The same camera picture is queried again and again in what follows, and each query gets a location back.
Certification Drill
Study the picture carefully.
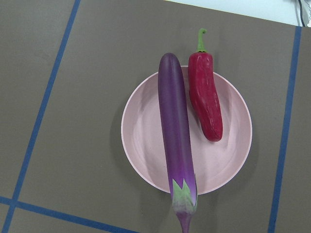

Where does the red chili pepper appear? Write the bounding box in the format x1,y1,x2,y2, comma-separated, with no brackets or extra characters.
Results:
188,28,223,142

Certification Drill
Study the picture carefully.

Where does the purple eggplant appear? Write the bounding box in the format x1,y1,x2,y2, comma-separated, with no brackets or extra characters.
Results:
158,53,198,233

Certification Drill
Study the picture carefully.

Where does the pink plate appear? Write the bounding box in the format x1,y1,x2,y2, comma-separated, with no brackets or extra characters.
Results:
121,73,252,194

